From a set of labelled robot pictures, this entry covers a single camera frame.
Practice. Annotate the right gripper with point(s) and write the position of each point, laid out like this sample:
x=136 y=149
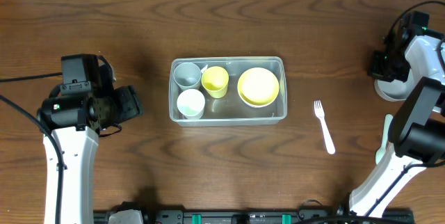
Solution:
x=381 y=66

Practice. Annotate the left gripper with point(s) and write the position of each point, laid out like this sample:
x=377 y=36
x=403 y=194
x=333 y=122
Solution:
x=130 y=100

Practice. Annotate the grey plastic bowl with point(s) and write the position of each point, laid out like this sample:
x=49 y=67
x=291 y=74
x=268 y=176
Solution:
x=394 y=91

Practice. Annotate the white plastic cup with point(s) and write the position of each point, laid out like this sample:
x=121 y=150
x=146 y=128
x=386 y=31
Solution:
x=191 y=103

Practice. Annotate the grey plastic cup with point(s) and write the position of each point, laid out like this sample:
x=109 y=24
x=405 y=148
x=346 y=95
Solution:
x=187 y=76

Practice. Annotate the yellow plastic cup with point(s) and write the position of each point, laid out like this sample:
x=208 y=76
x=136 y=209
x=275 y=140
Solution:
x=215 y=81

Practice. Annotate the white plastic bowl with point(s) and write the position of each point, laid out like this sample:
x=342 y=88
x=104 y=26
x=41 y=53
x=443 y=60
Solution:
x=258 y=105

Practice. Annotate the yellow plastic bowl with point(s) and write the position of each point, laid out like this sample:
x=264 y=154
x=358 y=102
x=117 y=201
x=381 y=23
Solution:
x=257 y=84

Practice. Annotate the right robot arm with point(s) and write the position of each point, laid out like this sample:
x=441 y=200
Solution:
x=413 y=57

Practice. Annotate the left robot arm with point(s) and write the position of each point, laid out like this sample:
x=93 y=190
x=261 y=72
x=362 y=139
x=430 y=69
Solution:
x=74 y=117

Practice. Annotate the clear plastic storage container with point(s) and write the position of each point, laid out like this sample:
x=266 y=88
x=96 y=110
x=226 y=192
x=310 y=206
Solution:
x=230 y=110

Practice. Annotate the white plastic fork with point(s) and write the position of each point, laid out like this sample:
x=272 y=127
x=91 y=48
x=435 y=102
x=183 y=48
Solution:
x=320 y=114

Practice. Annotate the white plastic spoon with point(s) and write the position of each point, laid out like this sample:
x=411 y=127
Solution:
x=382 y=149

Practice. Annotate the black mounting rail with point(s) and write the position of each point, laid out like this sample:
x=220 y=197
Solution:
x=304 y=215

